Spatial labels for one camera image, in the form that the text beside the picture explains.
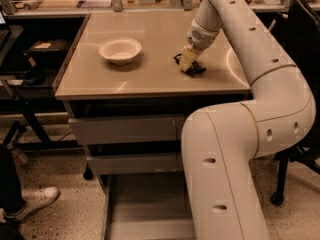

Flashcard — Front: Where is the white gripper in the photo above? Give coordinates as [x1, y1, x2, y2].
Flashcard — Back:
[179, 20, 220, 72]

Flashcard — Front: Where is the black rxbar chocolate bar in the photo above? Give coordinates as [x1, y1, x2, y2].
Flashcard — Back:
[174, 53, 206, 77]

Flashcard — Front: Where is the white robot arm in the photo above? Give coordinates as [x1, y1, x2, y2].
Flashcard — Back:
[181, 0, 316, 240]

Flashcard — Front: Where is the grey drawer cabinet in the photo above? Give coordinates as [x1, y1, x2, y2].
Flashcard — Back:
[51, 9, 252, 240]

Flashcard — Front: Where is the grey middle drawer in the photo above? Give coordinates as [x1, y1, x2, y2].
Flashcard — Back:
[87, 152, 183, 175]

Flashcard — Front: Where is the grey drawer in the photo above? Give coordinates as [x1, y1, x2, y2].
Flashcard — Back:
[101, 172, 196, 240]
[69, 115, 185, 145]
[87, 152, 183, 175]

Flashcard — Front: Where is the grey top drawer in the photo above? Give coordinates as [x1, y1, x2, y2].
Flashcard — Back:
[69, 115, 185, 145]

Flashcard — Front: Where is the grey bottom drawer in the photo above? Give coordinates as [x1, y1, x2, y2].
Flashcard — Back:
[101, 172, 196, 240]

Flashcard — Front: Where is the white paper bowl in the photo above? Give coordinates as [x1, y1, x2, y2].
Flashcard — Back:
[98, 38, 142, 65]

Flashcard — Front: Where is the black office chair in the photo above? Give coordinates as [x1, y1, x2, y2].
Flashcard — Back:
[269, 0, 320, 207]

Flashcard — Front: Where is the black box with label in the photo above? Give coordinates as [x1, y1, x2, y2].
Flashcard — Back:
[28, 39, 70, 58]

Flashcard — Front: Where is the black round device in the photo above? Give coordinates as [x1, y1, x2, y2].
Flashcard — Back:
[23, 52, 46, 86]

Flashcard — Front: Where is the white sneaker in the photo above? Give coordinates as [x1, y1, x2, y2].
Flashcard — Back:
[1, 186, 60, 222]

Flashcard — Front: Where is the black trouser leg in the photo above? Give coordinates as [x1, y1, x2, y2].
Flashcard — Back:
[0, 144, 25, 214]

